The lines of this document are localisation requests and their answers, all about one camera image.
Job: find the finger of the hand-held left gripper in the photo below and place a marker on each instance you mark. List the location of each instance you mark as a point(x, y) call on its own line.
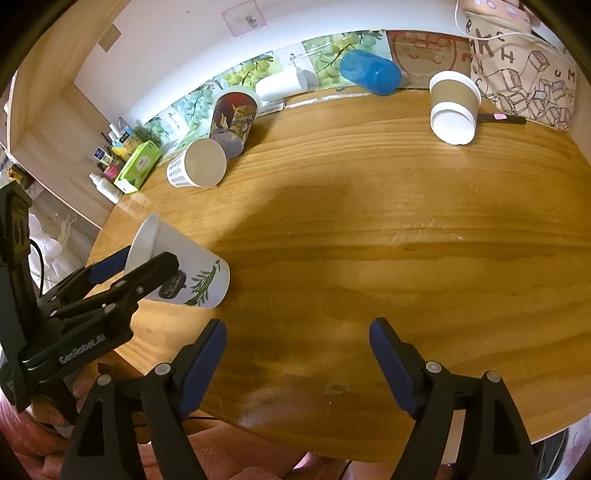
point(108, 268)
point(152, 276)

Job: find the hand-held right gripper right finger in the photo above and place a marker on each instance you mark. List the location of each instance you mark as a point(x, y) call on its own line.
point(392, 364)

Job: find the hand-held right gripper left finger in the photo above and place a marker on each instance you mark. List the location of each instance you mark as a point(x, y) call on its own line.
point(205, 369)

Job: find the white cup with leaf print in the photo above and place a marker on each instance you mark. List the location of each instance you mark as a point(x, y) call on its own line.
point(194, 258)

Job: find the white cup with grid pattern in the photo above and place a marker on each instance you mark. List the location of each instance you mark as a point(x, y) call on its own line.
point(205, 161)

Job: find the tall picture printed cup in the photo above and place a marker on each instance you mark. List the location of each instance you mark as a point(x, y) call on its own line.
point(233, 120)

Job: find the plain white cup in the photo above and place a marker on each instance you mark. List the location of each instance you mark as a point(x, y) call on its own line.
point(277, 85)

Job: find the brown paper cup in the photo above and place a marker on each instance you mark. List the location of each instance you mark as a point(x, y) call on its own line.
point(455, 99)

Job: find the blue plastic cup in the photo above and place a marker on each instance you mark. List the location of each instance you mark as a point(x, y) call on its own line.
point(369, 71)

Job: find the person's left hand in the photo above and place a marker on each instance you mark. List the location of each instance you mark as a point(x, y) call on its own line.
point(44, 434)

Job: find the white cloth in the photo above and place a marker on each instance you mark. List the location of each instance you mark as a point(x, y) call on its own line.
point(51, 235)

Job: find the white spray bottle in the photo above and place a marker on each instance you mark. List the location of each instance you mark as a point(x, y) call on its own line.
point(108, 188)

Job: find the pink small bottle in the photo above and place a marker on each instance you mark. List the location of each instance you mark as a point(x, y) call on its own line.
point(111, 173)

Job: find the person's leg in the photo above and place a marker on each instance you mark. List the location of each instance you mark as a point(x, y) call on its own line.
point(258, 457)

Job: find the green tissue box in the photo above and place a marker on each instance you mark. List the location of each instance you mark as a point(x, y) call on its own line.
point(138, 164)

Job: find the blue capped jar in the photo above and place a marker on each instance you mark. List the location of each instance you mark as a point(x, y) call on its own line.
point(100, 153)

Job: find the yellow packet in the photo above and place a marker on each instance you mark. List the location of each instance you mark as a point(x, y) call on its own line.
point(125, 146)

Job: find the small white bottle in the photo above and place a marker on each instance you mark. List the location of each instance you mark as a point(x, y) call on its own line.
point(113, 134)

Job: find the dark shoe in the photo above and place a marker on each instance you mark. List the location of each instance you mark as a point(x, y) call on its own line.
point(554, 454)

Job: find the grape printed poster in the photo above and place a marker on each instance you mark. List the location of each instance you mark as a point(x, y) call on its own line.
point(249, 69)

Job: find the black pen with pink label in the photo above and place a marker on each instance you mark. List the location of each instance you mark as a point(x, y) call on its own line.
point(510, 120)

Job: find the beige printed tote bag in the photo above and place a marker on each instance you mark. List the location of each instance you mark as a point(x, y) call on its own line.
point(521, 78)

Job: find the pink pouch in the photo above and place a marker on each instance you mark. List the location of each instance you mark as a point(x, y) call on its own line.
point(498, 10)

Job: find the pink wall sticker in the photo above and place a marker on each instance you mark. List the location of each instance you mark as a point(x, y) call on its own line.
point(242, 18)

